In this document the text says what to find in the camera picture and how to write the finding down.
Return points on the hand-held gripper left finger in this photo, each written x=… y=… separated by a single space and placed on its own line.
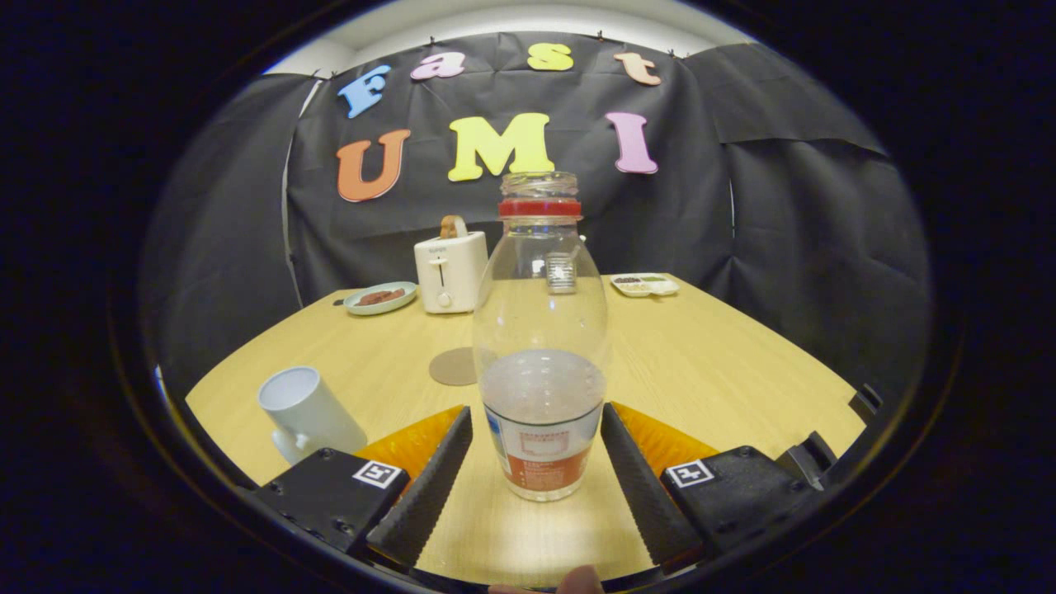
x=429 y=495

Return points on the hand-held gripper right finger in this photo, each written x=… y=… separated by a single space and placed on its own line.
x=639 y=495

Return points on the round brown coaster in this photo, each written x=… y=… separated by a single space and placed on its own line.
x=452 y=367

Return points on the clear plastic juice bottle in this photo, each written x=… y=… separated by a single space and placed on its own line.
x=540 y=396

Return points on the white cup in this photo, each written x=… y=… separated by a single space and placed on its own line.
x=309 y=412

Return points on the wooden table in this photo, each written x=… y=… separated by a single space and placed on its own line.
x=701 y=371

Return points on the black clamp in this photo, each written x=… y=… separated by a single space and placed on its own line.
x=866 y=403
x=813 y=458

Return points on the pale green plate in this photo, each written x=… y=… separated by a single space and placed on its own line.
x=363 y=307

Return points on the white divided tray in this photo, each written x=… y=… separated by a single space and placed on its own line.
x=645 y=285

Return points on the white toaster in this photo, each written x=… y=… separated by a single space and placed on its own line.
x=450 y=272

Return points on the small metal container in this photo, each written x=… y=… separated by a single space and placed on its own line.
x=561 y=276

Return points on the brown toast slice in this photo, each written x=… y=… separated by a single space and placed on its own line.
x=453 y=227

